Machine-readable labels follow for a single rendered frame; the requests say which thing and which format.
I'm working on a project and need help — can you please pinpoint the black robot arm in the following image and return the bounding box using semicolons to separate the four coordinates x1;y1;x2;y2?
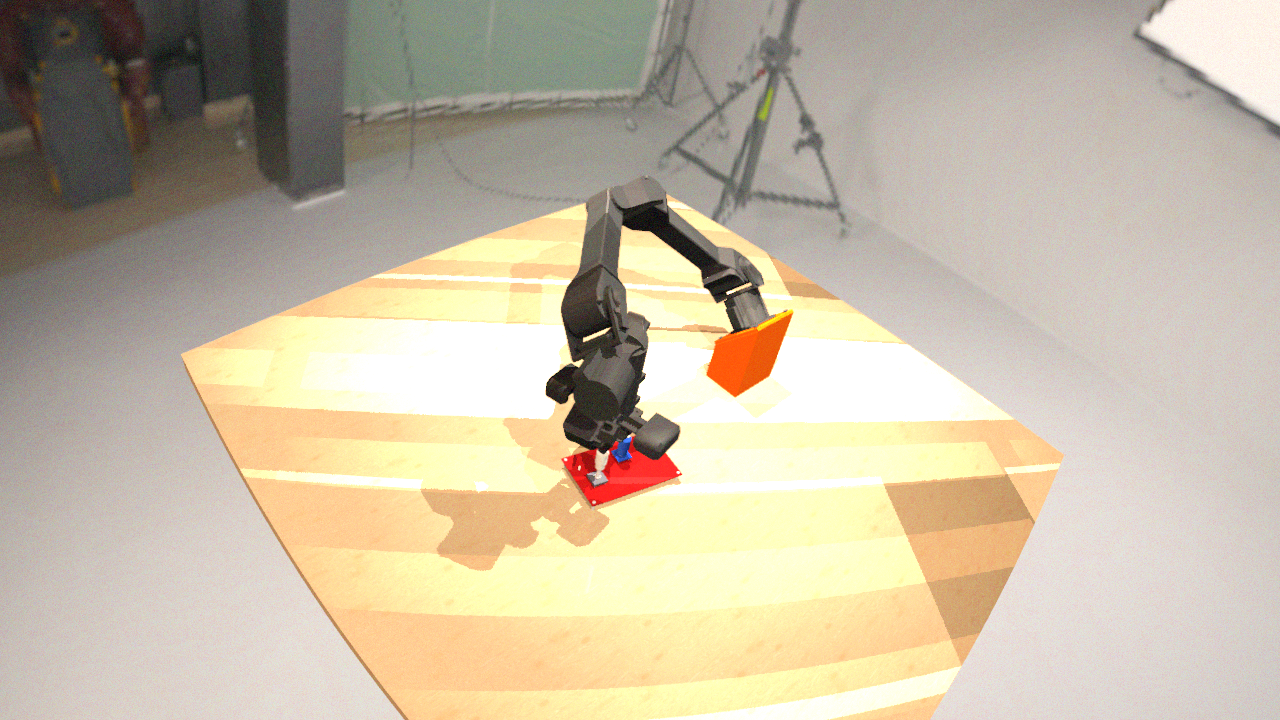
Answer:
561;176;776;450

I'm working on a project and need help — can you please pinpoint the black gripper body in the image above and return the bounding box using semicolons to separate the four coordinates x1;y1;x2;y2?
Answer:
545;363;681;461

